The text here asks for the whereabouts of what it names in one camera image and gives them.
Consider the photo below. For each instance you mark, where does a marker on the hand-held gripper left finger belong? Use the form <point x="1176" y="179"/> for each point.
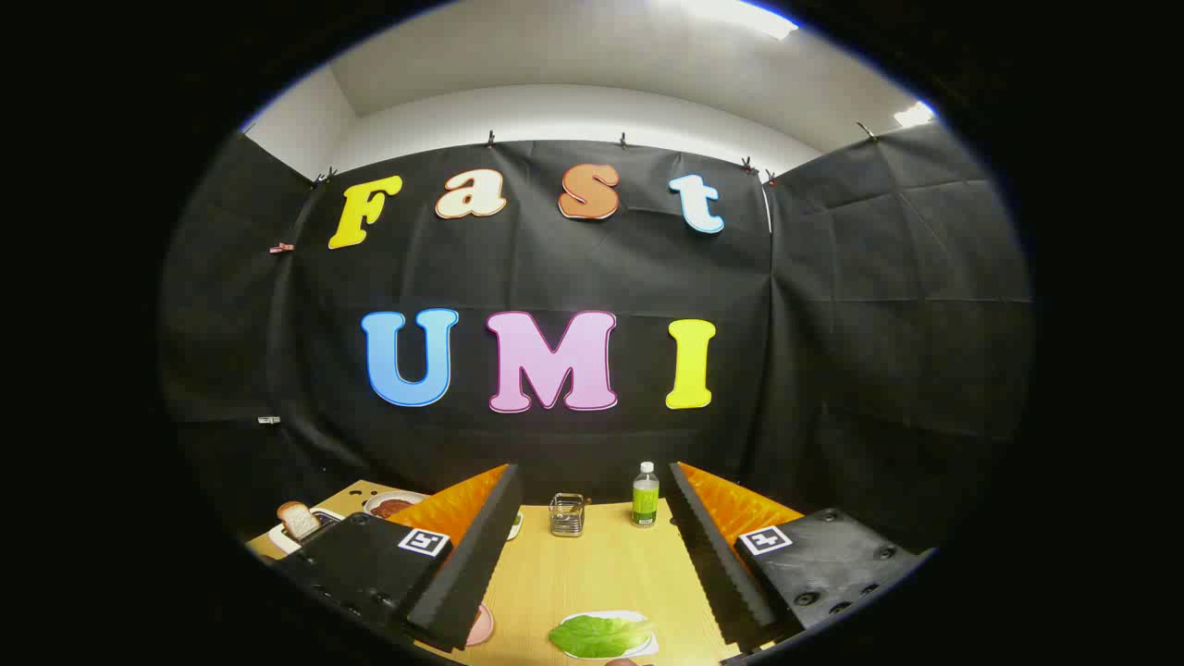
<point x="472" y="555"/>

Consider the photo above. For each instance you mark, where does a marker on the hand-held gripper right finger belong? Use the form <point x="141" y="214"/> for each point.
<point x="717" y="555"/>

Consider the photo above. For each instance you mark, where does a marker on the green lettuce leaf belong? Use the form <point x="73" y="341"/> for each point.
<point x="592" y="635"/>

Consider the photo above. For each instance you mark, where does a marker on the toasted bread slice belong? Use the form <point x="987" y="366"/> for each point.
<point x="298" y="520"/>

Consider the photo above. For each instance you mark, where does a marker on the white divided bean dish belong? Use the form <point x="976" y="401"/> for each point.
<point x="514" y="525"/>

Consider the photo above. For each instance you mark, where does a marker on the pink round plate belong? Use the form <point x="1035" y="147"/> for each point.
<point x="481" y="627"/>

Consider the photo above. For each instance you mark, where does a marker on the green label bottle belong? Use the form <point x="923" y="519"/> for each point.
<point x="645" y="499"/>

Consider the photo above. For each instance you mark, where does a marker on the brown meat piece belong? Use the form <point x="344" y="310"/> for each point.
<point x="393" y="507"/>

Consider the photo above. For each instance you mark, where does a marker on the white round plate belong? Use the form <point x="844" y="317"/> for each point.
<point x="377" y="499"/>

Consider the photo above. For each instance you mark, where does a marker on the white square plate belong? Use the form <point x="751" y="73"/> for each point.
<point x="647" y="645"/>

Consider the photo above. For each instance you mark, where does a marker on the white toaster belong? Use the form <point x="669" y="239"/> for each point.
<point x="280" y="538"/>

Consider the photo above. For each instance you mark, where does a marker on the black backdrop cloth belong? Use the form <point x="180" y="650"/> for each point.
<point x="555" y="268"/>

